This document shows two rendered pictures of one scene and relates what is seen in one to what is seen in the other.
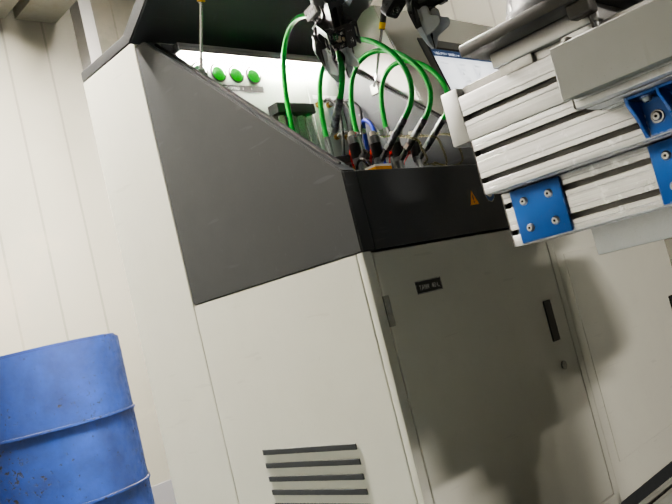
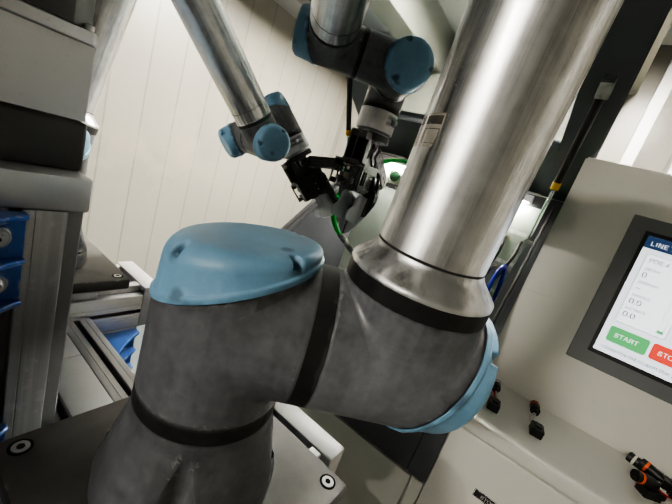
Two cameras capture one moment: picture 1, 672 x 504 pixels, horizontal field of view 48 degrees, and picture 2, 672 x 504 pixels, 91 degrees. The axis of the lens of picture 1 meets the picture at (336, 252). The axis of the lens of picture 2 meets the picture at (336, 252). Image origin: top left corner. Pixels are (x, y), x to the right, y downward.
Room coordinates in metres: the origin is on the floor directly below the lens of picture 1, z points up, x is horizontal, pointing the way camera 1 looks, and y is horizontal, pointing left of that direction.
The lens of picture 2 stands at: (1.47, -1.02, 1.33)
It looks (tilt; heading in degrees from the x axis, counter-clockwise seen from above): 13 degrees down; 76
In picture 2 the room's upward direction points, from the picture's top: 18 degrees clockwise
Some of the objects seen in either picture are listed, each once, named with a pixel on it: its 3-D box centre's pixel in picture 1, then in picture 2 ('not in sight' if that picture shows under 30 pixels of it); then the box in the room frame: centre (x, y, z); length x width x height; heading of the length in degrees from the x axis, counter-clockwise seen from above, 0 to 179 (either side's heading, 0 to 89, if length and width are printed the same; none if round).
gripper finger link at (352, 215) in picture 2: (439, 26); (351, 215); (1.65, -0.34, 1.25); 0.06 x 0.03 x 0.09; 46
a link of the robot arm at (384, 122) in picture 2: not in sight; (377, 124); (1.64, -0.33, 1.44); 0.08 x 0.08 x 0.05
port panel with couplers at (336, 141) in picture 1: (337, 134); (492, 264); (2.21, -0.09, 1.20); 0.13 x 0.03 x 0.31; 136
